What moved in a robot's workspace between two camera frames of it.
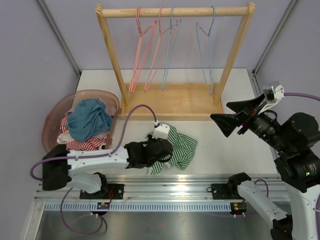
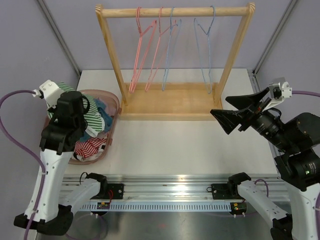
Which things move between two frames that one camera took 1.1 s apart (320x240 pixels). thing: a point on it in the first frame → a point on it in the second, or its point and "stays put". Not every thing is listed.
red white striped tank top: (90, 144) stays put
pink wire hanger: (146, 38) stays put
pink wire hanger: (146, 38) stays put
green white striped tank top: (183, 148) → (95, 121)
